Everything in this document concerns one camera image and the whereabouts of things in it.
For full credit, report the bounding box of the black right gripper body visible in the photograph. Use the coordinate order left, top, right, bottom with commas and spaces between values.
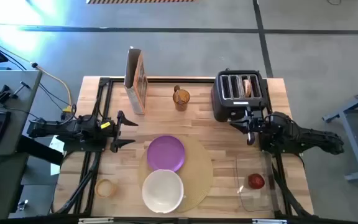
242, 107, 265, 134

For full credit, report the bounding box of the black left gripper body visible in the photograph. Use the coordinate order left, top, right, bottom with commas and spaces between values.
104, 120, 120, 142

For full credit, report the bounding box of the bagel half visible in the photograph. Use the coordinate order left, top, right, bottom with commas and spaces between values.
242, 79, 252, 98

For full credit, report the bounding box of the orange cereal box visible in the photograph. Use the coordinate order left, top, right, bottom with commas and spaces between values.
124, 46, 149, 115

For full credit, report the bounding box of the red apple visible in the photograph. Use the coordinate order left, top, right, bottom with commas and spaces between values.
247, 173, 265, 190

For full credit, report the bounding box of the black four-slot toaster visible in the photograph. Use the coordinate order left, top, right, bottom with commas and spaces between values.
211, 69, 269, 123

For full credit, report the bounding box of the purple plate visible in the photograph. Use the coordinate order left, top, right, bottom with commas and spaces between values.
146, 135, 186, 173

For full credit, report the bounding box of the small orange cup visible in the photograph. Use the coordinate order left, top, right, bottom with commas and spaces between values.
94, 179, 117, 199

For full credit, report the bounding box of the white paper sheet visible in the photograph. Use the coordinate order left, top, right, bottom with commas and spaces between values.
48, 135, 65, 177

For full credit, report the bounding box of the round woven straw placemat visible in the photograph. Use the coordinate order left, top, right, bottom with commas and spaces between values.
137, 134, 214, 213

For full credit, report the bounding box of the amber faceted glass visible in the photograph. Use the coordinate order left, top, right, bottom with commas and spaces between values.
172, 88, 191, 112

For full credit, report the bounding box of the white bowl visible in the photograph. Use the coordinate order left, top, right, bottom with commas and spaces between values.
141, 169, 185, 214

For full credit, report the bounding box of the grey desk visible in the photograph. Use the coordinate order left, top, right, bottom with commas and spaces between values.
0, 68, 43, 156

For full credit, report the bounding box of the black cable bundle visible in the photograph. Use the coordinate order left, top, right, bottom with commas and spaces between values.
272, 155, 310, 218
53, 152, 102, 215

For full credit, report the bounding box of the black aluminium table frame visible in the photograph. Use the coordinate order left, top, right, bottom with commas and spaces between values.
51, 77, 315, 218

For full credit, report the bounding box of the yellow cable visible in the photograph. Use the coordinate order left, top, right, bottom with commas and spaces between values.
31, 62, 74, 113

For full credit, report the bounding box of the small black handled tool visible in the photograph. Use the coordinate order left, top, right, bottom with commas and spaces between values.
11, 81, 30, 100

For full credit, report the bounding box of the grey metal table frame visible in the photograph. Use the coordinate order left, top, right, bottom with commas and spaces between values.
321, 81, 358, 182

